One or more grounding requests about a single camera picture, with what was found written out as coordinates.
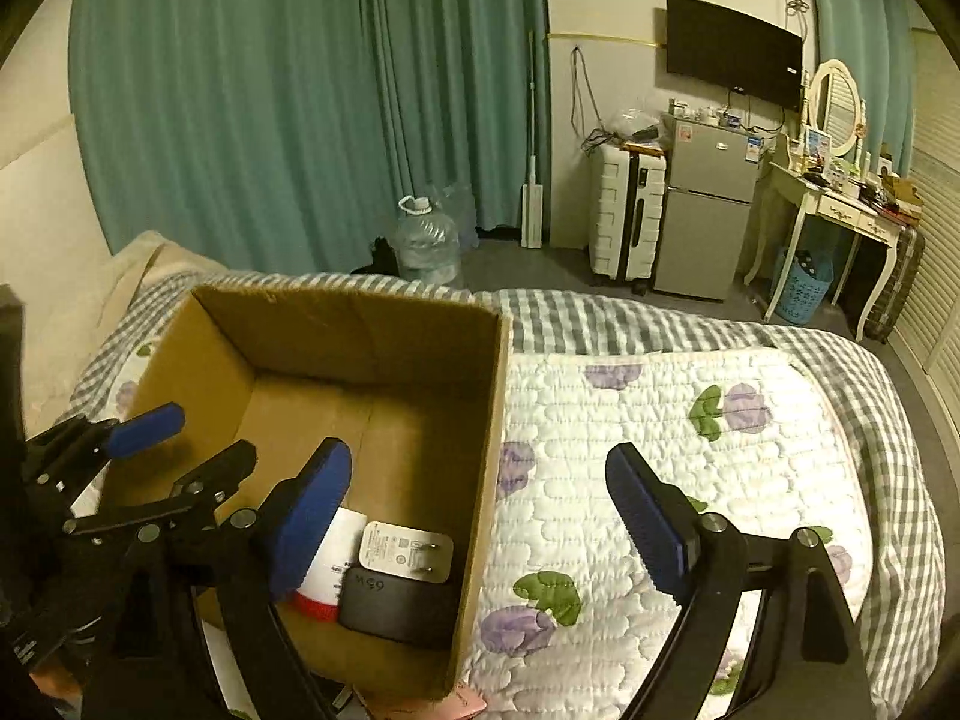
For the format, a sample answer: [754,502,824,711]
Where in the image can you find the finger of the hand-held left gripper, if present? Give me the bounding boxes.
[22,403,185,496]
[64,441,257,541]

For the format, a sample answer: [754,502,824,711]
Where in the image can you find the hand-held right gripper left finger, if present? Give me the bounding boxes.
[90,436,353,720]

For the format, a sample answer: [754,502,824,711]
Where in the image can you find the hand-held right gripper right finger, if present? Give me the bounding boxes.
[606,442,875,720]

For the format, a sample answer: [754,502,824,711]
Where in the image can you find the brown cardboard box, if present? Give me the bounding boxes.
[97,270,512,702]

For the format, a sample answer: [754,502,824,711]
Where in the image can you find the white jar with red base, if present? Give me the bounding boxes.
[292,508,368,623]

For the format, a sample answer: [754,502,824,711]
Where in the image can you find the white charger plug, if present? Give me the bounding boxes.
[358,519,455,584]

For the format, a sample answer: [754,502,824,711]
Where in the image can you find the beige pillow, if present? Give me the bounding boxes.
[22,231,233,421]

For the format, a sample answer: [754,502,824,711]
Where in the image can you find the black power adapter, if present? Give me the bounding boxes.
[339,566,460,646]

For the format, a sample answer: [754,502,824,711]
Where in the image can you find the white floral quilted blanket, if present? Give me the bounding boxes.
[457,349,875,720]

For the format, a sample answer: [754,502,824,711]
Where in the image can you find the white padded headboard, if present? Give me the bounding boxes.
[0,112,113,436]

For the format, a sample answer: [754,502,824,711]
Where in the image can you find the small black object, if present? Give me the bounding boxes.
[351,238,398,276]

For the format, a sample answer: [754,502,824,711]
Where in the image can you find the blue plastic basket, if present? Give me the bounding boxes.
[772,246,835,325]

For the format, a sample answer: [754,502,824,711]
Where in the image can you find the silver mini fridge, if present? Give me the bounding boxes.
[652,112,767,302]

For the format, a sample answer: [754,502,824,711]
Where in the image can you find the large clear water bottle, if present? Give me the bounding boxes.
[394,195,462,286]

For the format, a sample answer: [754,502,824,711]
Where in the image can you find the white hard-shell suitcase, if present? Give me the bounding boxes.
[587,141,670,295]

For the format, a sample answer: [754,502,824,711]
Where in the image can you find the white flat mop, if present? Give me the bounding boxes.
[520,30,545,248]

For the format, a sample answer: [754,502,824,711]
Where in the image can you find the teal curtain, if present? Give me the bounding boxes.
[67,0,398,277]
[367,0,552,235]
[806,0,920,158]

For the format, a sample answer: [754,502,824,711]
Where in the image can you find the crumpled clear plastic bottle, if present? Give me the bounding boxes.
[427,181,481,252]

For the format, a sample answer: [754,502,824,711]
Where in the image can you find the dark plaid bag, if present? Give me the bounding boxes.
[862,225,927,342]

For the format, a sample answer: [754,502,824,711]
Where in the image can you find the white vanity table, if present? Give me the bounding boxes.
[745,131,920,342]

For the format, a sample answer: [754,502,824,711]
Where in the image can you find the white louvered closet door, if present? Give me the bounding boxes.
[892,22,960,421]

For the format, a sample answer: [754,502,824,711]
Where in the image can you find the clear plastic bag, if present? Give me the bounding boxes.
[611,101,665,143]

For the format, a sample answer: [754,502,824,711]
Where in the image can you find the group of small bottles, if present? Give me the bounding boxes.
[671,99,751,128]

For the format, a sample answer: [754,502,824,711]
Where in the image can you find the white oval mirror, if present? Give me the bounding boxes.
[801,60,865,158]

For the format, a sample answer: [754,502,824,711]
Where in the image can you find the black flat-screen television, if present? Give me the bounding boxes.
[666,0,805,112]

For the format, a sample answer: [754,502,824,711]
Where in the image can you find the black hanging cable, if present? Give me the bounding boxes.
[570,45,601,151]

